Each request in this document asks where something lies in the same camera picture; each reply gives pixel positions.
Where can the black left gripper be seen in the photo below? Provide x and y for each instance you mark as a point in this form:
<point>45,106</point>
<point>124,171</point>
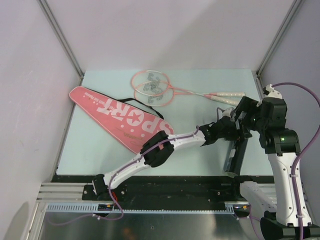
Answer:
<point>235,134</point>

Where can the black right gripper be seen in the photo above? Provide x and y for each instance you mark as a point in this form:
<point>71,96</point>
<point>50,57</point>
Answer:
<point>249,105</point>

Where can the black shuttlecock tube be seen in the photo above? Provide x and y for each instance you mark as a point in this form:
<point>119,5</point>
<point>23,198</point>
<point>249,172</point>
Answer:
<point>234,159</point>

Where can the pink badminton racket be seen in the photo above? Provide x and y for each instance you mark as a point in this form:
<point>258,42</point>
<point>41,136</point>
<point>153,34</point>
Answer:
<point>148,75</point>
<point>160,93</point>

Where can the pink racket bag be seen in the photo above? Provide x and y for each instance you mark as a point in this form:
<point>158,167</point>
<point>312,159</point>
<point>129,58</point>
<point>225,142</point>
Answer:
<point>129,125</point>

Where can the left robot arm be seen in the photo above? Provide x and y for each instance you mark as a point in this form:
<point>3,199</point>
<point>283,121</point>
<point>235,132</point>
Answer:
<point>157,150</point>

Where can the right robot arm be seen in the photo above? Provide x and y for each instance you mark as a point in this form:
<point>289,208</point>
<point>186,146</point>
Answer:
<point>287,218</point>

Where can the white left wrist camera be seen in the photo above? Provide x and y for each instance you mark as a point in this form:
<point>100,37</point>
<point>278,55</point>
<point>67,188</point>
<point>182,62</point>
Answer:
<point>227,112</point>

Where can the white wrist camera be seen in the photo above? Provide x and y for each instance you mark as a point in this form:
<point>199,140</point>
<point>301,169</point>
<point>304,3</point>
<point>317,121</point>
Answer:
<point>270,92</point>
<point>227,112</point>

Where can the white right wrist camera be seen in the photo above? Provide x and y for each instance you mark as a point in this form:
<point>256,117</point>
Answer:
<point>270,92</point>

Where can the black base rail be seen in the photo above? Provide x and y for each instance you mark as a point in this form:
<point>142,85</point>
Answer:
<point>223,188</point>

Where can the grey cable duct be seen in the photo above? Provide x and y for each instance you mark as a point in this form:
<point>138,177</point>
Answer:
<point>228,207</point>

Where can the aluminium frame rail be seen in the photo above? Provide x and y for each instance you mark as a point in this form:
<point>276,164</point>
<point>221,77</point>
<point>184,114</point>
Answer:
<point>60,192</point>

